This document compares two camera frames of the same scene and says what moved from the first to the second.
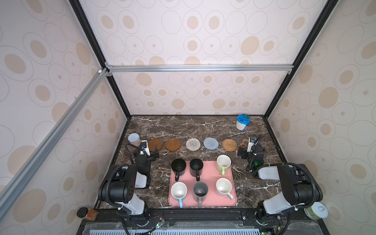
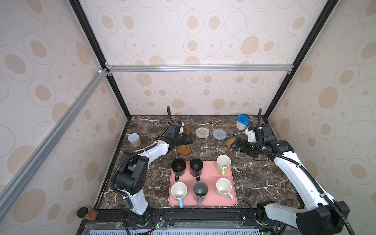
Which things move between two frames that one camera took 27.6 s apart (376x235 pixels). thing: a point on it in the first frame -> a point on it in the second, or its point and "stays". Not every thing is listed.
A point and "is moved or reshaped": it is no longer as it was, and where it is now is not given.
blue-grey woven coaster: [211, 143] -> [219, 134]
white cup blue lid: [242, 120] stays
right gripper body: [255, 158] -> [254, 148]
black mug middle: [196, 168] stays
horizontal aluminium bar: [199, 68] stays
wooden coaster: [173, 144] is moved or reshaped
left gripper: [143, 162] -> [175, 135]
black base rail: [202, 222] stays
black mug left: [178, 166] stays
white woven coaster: [193, 144] -> [202, 132]
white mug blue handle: [179, 190] stays
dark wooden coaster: [152, 143] is moved or reshaped
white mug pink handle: [223, 186] stays
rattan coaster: [229, 145] is moved or reshaped
